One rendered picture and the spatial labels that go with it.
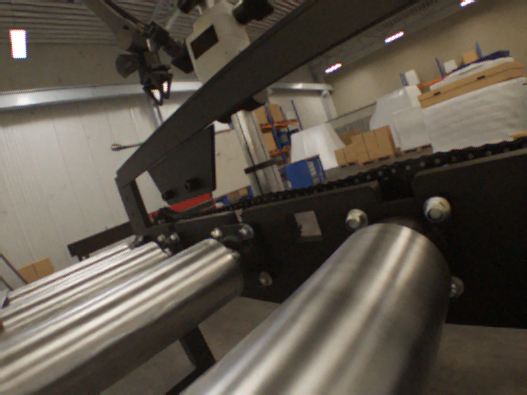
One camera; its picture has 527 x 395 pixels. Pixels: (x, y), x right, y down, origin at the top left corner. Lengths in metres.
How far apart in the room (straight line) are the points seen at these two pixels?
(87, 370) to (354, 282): 0.30
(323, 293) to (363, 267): 0.04
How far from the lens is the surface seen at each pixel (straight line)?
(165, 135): 0.61
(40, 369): 0.36
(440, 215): 0.28
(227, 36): 1.06
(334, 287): 0.17
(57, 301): 0.65
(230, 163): 5.22
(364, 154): 8.72
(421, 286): 0.20
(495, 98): 3.46
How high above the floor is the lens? 1.00
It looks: 5 degrees down
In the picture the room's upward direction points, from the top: 19 degrees counter-clockwise
